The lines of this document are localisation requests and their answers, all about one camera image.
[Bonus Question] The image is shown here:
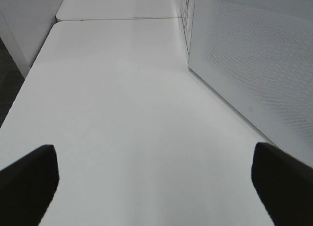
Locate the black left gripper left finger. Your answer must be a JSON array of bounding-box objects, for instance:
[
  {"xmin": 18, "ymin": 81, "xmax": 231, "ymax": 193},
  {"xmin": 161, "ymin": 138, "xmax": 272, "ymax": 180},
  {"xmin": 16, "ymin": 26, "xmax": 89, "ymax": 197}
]
[{"xmin": 0, "ymin": 145, "xmax": 60, "ymax": 226}]

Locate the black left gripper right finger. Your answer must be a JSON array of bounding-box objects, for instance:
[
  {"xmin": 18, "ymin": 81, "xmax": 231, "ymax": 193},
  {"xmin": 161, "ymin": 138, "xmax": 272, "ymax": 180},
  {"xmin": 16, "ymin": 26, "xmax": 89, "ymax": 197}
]
[{"xmin": 251, "ymin": 142, "xmax": 313, "ymax": 226}]

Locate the white microwave door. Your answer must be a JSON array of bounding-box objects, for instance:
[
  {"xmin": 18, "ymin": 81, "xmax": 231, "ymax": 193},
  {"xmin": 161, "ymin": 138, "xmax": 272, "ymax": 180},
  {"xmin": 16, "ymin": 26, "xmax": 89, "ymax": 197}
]
[{"xmin": 187, "ymin": 0, "xmax": 313, "ymax": 166}]

